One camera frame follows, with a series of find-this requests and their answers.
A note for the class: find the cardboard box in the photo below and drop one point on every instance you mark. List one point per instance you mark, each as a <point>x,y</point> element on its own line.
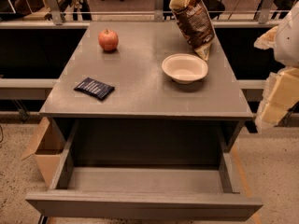
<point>46,145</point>

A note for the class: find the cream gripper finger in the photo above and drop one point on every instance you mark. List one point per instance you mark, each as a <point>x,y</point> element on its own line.
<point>267,40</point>

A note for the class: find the brown chip bag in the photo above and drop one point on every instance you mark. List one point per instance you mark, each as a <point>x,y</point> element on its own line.
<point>195,24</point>

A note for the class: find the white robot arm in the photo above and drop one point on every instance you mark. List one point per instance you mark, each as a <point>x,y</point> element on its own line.
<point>286,47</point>

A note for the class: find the grey open top drawer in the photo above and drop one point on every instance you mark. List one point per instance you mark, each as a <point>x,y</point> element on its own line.
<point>145,169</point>

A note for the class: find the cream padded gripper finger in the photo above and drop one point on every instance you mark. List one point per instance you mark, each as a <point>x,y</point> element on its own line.
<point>280,94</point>

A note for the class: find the grey cabinet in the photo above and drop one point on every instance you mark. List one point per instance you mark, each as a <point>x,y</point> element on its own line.
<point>142,89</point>

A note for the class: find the red apple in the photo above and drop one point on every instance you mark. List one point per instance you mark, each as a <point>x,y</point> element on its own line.
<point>108,40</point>

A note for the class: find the white paper bowl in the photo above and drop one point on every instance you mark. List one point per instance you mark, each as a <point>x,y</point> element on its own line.
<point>184,68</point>

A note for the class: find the dark blue rxbar wrapper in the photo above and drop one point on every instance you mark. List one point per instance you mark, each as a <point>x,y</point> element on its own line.
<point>95,88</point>

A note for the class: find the metal railing with posts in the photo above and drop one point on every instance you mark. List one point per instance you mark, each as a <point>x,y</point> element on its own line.
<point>225,13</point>

